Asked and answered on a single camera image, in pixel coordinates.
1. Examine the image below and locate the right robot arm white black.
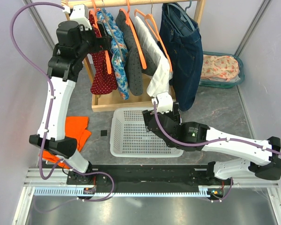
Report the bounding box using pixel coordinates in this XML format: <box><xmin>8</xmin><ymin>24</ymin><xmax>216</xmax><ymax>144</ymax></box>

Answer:
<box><xmin>142</xmin><ymin>110</ymin><xmax>281</xmax><ymax>185</ymax></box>

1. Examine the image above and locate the red polka dot skirt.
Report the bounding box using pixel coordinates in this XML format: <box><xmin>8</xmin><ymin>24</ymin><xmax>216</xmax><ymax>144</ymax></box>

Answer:
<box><xmin>88</xmin><ymin>9</ymin><xmax>118</xmax><ymax>95</ymax></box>

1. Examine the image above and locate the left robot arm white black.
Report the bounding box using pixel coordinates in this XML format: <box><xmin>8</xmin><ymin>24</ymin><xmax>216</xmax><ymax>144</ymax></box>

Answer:
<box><xmin>29</xmin><ymin>21</ymin><xmax>111</xmax><ymax>184</ymax></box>

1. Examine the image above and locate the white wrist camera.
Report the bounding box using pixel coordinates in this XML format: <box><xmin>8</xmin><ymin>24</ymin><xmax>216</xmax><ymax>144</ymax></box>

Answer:
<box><xmin>152</xmin><ymin>92</ymin><xmax>173</xmax><ymax>114</ymax></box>
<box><xmin>63</xmin><ymin>4</ymin><xmax>92</xmax><ymax>30</ymax></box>

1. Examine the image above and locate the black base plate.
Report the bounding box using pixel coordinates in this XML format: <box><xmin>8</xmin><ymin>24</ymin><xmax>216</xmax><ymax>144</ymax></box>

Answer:
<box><xmin>67</xmin><ymin>162</ymin><xmax>233</xmax><ymax>187</ymax></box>

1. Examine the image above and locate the grey-blue hanger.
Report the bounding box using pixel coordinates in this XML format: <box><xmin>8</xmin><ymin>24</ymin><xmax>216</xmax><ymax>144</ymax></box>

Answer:
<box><xmin>167</xmin><ymin>0</ymin><xmax>195</xmax><ymax>31</ymax></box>

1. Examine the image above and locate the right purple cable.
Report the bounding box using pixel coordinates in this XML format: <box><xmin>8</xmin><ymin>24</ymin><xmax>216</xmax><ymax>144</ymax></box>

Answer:
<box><xmin>153</xmin><ymin>102</ymin><xmax>281</xmax><ymax>173</ymax></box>

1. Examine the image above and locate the grey dotted skirt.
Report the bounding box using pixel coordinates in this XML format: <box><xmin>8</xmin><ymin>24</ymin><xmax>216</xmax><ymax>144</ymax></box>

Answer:
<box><xmin>116</xmin><ymin>10</ymin><xmax>157</xmax><ymax>96</ymax></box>

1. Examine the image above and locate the teal bin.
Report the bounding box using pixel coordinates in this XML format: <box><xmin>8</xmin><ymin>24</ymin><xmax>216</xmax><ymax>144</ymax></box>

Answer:
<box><xmin>199</xmin><ymin>52</ymin><xmax>245</xmax><ymax>89</ymax></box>

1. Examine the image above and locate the dark blue denim skirt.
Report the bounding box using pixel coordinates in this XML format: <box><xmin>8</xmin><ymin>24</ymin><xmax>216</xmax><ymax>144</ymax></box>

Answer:
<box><xmin>159</xmin><ymin>3</ymin><xmax>203</xmax><ymax>111</ymax></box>

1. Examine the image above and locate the white pleated skirt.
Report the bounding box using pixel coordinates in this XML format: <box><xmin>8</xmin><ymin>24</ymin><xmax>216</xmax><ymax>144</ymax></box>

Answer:
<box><xmin>134</xmin><ymin>16</ymin><xmax>172</xmax><ymax>97</ymax></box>

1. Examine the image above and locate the grey hanger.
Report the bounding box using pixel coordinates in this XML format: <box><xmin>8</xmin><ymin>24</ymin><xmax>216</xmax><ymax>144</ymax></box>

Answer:
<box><xmin>101</xmin><ymin>0</ymin><xmax>123</xmax><ymax>60</ymax></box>

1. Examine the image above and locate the floral pink cloth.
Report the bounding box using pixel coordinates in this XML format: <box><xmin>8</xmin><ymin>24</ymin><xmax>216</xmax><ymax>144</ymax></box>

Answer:
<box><xmin>201</xmin><ymin>54</ymin><xmax>240</xmax><ymax>83</ymax></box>

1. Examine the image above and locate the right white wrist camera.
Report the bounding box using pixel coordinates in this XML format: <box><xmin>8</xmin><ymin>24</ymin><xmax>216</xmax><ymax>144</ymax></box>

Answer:
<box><xmin>152</xmin><ymin>92</ymin><xmax>173</xmax><ymax>114</ymax></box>

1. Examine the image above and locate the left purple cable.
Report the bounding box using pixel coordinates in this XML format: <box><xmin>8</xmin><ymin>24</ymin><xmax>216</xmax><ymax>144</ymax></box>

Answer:
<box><xmin>10</xmin><ymin>1</ymin><xmax>115</xmax><ymax>213</ymax></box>

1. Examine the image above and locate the white plastic basket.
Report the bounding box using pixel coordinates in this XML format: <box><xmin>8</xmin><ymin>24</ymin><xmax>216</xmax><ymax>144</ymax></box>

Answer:
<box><xmin>110</xmin><ymin>107</ymin><xmax>183</xmax><ymax>158</ymax></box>

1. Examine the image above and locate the wooden clothes rack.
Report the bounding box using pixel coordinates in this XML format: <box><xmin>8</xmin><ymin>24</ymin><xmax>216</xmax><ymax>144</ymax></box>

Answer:
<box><xmin>61</xmin><ymin>0</ymin><xmax>206</xmax><ymax>112</ymax></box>

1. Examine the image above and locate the slotted cable duct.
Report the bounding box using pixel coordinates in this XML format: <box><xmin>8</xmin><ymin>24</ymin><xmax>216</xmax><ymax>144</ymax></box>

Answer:
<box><xmin>34</xmin><ymin>187</ymin><xmax>210</xmax><ymax>197</ymax></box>

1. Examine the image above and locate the blue floral skirt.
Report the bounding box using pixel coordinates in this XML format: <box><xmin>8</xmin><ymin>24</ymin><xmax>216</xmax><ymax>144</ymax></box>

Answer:
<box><xmin>96</xmin><ymin>8</ymin><xmax>129</xmax><ymax>100</ymax></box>

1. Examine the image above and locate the small black square marker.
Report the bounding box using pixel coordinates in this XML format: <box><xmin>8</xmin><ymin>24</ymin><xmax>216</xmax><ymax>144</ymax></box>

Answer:
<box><xmin>101</xmin><ymin>130</ymin><xmax>107</xmax><ymax>136</ymax></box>

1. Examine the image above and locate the purple cable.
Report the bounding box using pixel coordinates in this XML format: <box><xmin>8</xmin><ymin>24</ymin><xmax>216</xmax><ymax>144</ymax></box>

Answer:
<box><xmin>10</xmin><ymin>1</ymin><xmax>115</xmax><ymax>213</ymax></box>
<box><xmin>153</xmin><ymin>102</ymin><xmax>281</xmax><ymax>173</ymax></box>

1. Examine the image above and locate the orange cloth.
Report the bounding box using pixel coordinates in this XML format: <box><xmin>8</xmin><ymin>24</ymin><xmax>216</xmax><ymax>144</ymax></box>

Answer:
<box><xmin>43</xmin><ymin>116</ymin><xmax>92</xmax><ymax>169</ymax></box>

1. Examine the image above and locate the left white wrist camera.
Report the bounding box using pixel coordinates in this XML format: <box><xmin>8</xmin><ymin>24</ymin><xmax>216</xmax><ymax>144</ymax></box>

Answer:
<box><xmin>63</xmin><ymin>4</ymin><xmax>92</xmax><ymax>30</ymax></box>

